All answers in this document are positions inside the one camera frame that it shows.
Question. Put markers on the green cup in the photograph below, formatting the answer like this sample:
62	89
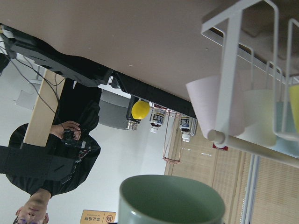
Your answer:
163	199

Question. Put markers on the pink cup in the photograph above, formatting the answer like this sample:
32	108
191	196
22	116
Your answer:
204	93

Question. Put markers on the cream white cup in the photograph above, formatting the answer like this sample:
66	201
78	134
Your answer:
258	105

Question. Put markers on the yellow cup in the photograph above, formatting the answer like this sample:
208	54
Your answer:
294	101

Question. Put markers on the sauce bottle white label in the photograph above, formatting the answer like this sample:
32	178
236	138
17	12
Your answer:
157	118

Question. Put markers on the yellow lemon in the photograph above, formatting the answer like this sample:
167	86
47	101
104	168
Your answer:
140	109

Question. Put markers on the red cylinder can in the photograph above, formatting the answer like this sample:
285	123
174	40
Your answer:
220	148

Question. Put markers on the person in black jacket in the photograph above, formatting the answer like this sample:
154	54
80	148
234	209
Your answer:
69	138

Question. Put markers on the white wire cup rack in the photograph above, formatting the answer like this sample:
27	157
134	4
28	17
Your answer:
220	135

